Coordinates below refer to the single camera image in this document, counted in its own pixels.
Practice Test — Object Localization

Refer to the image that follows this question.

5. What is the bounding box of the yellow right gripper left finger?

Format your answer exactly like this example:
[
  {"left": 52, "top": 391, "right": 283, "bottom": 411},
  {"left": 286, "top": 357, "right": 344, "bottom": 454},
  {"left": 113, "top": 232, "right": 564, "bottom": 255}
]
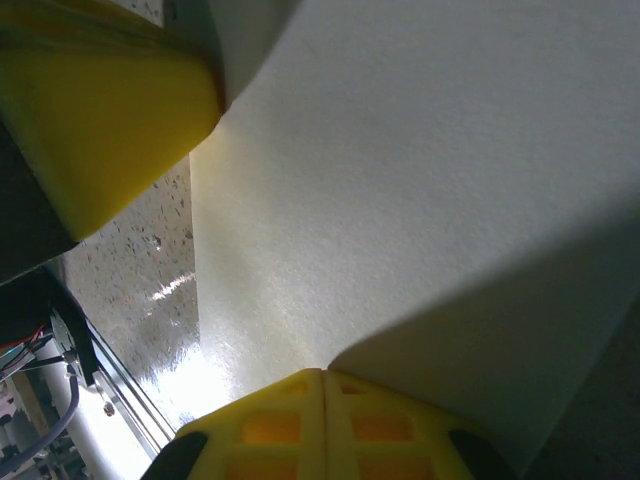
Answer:
[{"left": 142, "top": 367, "right": 327, "bottom": 480}]

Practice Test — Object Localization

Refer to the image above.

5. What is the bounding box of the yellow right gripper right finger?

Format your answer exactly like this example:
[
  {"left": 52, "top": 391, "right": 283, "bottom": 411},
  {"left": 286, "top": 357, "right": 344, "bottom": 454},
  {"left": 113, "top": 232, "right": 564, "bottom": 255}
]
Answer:
[{"left": 324, "top": 369, "right": 520, "bottom": 480}]

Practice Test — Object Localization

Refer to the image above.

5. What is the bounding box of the aluminium mounting rail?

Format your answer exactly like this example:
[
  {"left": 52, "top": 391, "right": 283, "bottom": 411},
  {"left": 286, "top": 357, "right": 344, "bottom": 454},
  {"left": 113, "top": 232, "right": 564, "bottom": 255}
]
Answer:
[{"left": 87, "top": 319, "right": 176, "bottom": 459}]

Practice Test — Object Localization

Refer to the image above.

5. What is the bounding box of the white paper sheet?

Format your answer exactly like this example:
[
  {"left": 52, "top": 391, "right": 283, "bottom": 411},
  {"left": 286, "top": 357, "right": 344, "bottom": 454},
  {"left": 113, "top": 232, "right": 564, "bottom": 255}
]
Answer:
[{"left": 189, "top": 0, "right": 640, "bottom": 480}]

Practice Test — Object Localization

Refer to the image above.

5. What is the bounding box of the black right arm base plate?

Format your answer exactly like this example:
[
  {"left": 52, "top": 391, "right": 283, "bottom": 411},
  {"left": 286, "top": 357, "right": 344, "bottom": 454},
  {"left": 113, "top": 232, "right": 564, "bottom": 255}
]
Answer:
[{"left": 42, "top": 264, "right": 109, "bottom": 389}]

